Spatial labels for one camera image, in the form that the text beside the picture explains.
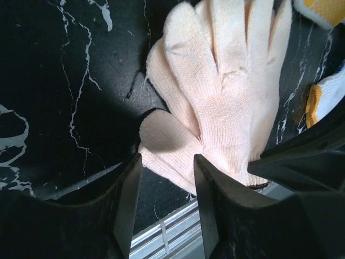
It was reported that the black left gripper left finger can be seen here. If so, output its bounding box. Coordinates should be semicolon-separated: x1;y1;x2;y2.
1;153;142;258

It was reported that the aluminium front rail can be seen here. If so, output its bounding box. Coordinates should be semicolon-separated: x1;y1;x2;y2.
129;183;284;259

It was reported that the white cotton glove orange cuff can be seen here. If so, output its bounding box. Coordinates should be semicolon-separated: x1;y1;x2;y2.
305;70;344;128

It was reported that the orange dotted work glove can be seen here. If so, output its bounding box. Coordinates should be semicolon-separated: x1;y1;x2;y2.
293;0;344;30

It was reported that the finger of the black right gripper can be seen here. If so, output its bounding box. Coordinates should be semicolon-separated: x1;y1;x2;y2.
248;106;344;191

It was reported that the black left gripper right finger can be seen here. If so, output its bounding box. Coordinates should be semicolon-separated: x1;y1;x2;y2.
194;154;344;258

